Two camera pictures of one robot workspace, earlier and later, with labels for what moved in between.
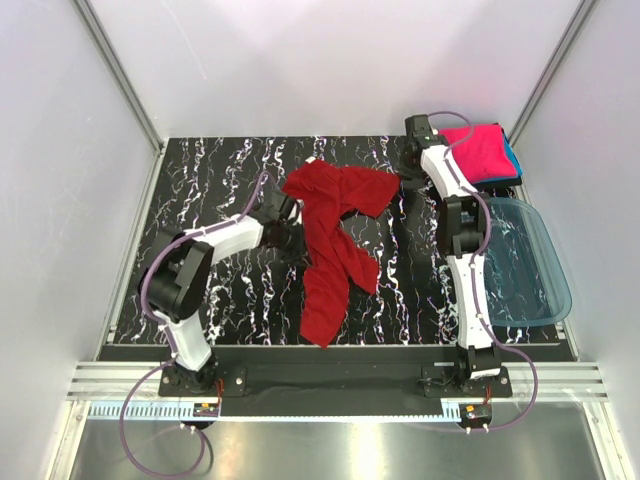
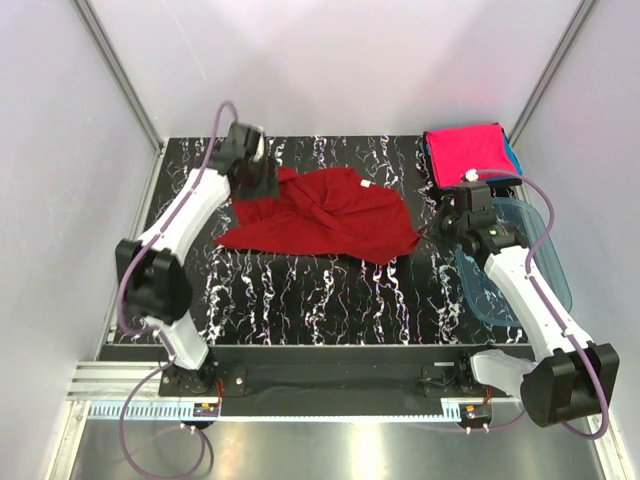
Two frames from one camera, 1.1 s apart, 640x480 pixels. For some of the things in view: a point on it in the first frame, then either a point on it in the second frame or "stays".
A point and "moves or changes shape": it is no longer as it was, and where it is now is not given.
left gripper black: [291, 232] -> [259, 181]
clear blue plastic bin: [524, 281] stays
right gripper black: [409, 175] -> [442, 226]
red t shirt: [336, 261] moves or changes shape
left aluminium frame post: [133, 100] stays
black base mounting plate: [337, 381] stays
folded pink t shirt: [480, 151] stays
